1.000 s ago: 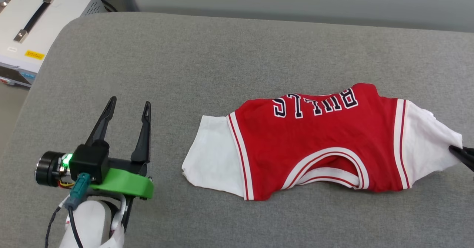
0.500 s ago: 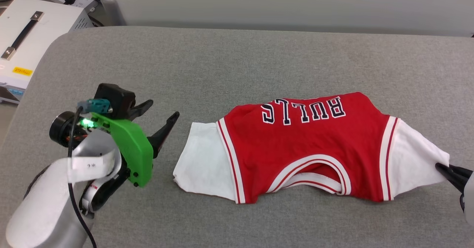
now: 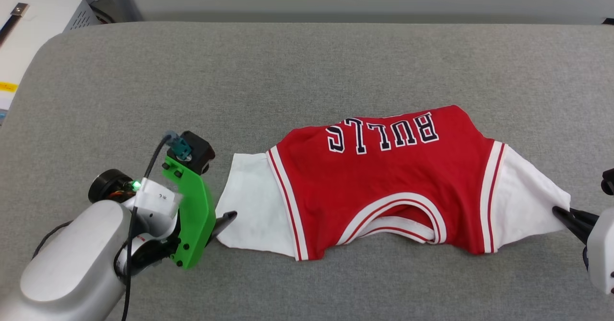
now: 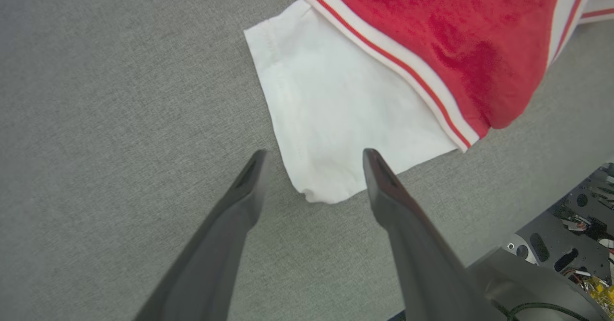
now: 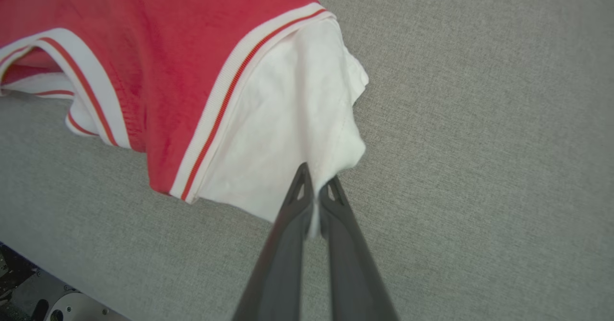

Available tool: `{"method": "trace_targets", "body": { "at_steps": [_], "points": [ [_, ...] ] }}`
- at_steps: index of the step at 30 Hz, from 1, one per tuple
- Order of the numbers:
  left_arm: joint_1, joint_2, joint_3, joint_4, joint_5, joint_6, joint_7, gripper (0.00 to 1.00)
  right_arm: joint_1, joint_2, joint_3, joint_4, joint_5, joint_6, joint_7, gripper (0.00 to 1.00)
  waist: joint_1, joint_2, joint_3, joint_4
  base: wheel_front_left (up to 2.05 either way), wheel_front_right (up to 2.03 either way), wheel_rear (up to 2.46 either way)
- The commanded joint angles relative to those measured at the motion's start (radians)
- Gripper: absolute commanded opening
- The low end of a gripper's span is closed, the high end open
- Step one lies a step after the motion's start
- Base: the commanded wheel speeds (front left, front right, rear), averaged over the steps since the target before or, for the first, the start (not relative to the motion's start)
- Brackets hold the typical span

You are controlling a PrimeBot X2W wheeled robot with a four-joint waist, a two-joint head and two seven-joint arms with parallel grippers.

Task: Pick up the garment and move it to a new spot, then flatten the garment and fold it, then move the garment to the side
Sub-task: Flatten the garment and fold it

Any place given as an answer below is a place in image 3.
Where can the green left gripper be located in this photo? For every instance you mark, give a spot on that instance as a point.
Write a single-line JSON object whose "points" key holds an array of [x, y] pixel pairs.
{"points": [[194, 215]]}

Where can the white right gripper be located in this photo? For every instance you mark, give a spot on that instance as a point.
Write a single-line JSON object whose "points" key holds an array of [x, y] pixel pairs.
{"points": [[603, 254]]}

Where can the red and white basketball jersey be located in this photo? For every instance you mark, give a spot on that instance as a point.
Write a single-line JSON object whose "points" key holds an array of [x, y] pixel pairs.
{"points": [[383, 186]]}

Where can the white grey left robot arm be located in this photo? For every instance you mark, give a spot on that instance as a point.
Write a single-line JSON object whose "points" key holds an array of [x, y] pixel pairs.
{"points": [[72, 268]]}

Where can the white paper label tape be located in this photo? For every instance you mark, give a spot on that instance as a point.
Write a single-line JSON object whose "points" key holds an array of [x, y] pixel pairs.
{"points": [[158, 198]]}

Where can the yellow sticker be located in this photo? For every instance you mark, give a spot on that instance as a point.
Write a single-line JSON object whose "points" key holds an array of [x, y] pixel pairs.
{"points": [[7, 87]]}

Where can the white cabinet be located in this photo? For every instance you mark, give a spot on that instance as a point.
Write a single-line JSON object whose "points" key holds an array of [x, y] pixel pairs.
{"points": [[43, 23]]}

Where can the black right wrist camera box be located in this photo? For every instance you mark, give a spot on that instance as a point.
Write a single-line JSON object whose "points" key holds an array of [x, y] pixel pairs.
{"points": [[608, 183]]}

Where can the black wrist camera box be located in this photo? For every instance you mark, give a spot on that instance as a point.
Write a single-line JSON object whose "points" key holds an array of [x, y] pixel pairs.
{"points": [[608, 183], [199, 153]]}

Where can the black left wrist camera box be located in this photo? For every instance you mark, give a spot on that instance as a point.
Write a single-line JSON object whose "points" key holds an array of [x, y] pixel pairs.
{"points": [[199, 153]]}

